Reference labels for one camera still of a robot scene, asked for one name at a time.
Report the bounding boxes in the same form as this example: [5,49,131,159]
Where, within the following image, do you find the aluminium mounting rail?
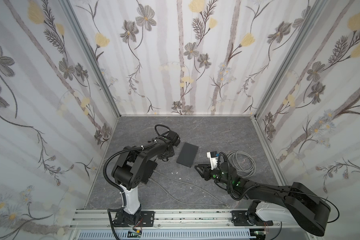
[68,208,316,230]

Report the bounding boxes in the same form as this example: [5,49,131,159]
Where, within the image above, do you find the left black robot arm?
[103,124,181,228]

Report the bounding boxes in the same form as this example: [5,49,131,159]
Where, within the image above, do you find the black ribbed network switch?
[141,160,158,184]

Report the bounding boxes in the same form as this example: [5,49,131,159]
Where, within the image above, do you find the grey coiled ethernet cable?
[226,149,257,178]

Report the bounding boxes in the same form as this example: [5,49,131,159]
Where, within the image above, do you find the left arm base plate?
[113,211,155,227]

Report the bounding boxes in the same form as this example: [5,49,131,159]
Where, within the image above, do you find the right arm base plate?
[231,211,274,227]

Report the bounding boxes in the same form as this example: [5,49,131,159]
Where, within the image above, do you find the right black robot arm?
[195,152,340,237]

